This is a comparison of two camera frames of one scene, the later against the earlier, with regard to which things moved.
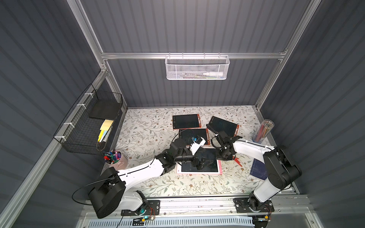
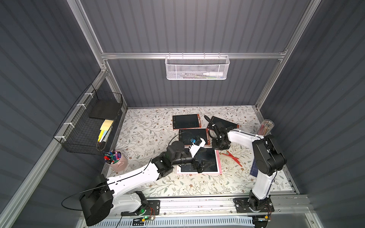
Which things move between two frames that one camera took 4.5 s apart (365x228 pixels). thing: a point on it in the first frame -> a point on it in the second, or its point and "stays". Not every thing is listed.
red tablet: [186, 121] stays
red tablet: [187, 134] stays
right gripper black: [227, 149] -> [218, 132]
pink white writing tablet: [212, 165] stays
